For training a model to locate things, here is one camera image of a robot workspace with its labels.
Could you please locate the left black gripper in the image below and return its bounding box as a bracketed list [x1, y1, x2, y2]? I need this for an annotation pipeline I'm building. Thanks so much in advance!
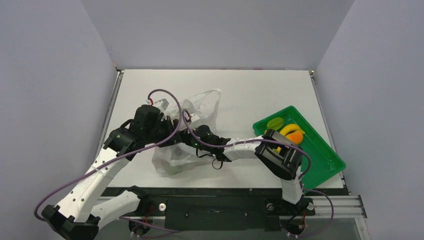
[144, 115, 182, 148]

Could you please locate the white plastic bag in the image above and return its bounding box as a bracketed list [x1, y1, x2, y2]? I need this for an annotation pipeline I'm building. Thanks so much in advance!
[151, 88, 222, 177]

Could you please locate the green fake starfruit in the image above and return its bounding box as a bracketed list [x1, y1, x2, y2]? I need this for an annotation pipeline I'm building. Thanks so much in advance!
[266, 117, 285, 131]

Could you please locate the long yellow fake banana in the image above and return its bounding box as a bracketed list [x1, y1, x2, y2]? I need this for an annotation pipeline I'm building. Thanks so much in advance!
[279, 123, 305, 136]

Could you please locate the orange yellow fake mango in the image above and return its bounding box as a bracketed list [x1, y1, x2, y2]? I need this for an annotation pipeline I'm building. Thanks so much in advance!
[285, 130, 305, 145]

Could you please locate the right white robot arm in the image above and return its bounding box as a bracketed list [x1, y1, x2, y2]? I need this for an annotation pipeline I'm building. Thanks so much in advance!
[177, 125, 303, 214]

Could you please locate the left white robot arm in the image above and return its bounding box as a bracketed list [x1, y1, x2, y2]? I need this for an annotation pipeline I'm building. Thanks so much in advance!
[41, 102, 175, 240]

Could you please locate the green plastic tray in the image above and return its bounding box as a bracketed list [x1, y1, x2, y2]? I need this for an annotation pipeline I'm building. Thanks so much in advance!
[252, 106, 346, 189]

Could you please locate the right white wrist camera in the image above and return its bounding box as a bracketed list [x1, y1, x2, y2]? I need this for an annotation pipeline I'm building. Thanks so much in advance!
[186, 113, 201, 125]

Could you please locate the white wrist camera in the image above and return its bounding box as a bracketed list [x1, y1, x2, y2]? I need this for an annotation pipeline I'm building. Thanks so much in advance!
[186, 113, 201, 125]
[146, 98, 169, 112]

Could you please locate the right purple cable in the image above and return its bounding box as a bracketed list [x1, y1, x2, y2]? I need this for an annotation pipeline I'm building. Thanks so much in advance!
[181, 110, 335, 239]

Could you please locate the purple cable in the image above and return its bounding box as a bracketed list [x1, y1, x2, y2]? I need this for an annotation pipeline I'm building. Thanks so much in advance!
[181, 110, 335, 239]
[34, 88, 184, 222]

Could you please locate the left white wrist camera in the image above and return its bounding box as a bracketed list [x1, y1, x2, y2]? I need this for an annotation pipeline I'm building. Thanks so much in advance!
[146, 98, 169, 112]

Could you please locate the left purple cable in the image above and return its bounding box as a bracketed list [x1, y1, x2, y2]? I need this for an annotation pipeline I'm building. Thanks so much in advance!
[34, 88, 184, 222]

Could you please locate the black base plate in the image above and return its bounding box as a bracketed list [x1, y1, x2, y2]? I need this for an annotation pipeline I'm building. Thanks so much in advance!
[126, 187, 316, 231]

